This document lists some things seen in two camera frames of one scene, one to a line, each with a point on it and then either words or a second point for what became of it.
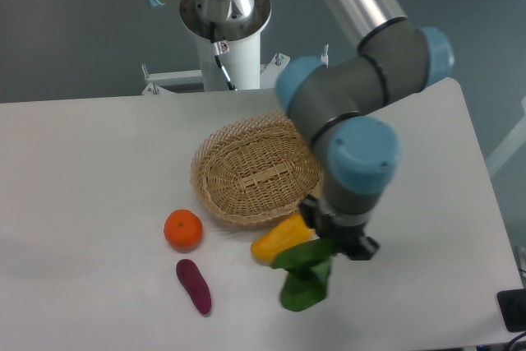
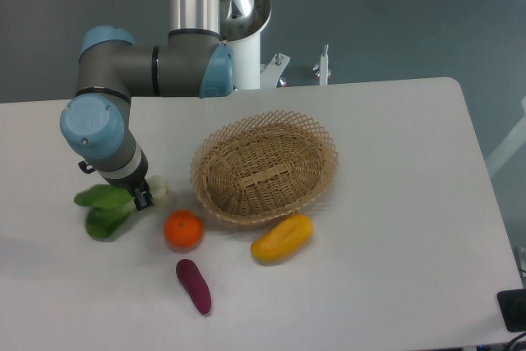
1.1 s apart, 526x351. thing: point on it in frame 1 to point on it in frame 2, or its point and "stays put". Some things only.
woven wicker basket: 253,169 stays put
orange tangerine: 182,230 stays put
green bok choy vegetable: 308,266 to 109,205
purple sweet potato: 197,286 stays put
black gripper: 339,233 to 136,184
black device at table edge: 512,304 stays put
